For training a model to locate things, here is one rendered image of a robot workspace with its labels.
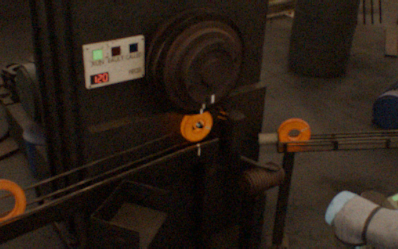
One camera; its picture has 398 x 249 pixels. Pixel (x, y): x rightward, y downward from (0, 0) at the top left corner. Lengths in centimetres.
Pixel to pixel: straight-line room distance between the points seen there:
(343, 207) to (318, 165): 211
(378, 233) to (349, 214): 10
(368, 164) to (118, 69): 219
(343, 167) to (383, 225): 220
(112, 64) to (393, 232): 125
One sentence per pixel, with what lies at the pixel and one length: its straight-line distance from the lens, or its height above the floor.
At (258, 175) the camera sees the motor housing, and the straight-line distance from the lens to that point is 260.
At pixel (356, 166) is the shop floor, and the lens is 380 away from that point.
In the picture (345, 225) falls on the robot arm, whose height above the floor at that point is 100.
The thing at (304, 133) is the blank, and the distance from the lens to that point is 261.
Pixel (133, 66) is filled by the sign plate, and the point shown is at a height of 112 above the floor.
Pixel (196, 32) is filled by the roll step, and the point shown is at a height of 128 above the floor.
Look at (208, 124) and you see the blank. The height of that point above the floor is 80.
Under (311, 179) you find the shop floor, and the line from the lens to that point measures 357.
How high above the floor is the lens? 200
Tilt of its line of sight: 29 degrees down
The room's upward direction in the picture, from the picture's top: 3 degrees clockwise
